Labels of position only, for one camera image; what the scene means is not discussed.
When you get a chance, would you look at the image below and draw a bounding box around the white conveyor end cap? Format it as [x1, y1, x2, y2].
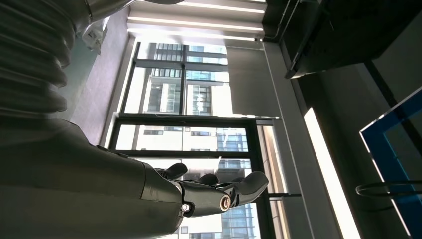
[82, 19, 109, 54]

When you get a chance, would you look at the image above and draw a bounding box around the white roller blind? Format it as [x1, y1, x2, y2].
[226, 46, 282, 119]

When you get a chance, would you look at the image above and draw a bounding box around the long ceiling light strip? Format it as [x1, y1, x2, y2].
[303, 108, 363, 239]

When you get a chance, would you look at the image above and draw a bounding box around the black ceiling unit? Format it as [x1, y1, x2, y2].
[263, 0, 422, 80]

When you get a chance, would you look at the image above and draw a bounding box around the blue framed panel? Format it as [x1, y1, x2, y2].
[358, 86, 422, 239]

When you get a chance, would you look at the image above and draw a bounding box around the dark window frame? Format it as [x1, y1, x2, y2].
[108, 41, 302, 239]

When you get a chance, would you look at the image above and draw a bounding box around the black cable loop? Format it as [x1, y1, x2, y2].
[355, 180, 422, 199]

